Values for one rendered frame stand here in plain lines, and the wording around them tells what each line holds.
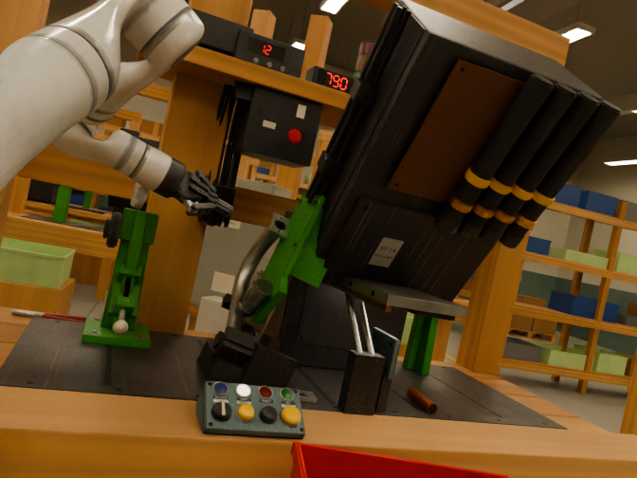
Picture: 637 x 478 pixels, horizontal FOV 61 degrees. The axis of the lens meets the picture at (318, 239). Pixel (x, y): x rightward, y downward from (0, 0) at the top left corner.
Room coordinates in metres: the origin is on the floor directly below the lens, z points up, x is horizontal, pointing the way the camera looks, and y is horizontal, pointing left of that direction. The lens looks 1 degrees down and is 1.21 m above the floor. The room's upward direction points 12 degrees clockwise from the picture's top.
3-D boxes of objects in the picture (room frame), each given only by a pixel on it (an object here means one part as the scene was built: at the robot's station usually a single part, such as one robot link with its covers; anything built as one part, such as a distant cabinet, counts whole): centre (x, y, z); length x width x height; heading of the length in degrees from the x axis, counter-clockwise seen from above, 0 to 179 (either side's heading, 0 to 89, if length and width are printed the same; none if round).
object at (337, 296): (1.31, -0.07, 1.07); 0.30 x 0.18 x 0.34; 111
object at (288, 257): (1.06, 0.02, 1.17); 0.13 x 0.12 x 0.20; 111
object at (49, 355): (1.15, -0.02, 0.89); 1.10 x 0.42 x 0.02; 111
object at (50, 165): (1.49, 0.11, 1.23); 1.30 x 0.05 x 0.09; 111
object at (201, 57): (1.39, 0.07, 1.52); 0.90 x 0.25 x 0.04; 111
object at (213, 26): (1.25, 0.33, 1.59); 0.15 x 0.07 x 0.07; 111
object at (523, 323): (10.39, -4.13, 0.37); 1.20 x 0.81 x 0.74; 108
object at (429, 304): (1.08, -0.13, 1.11); 0.39 x 0.16 x 0.03; 21
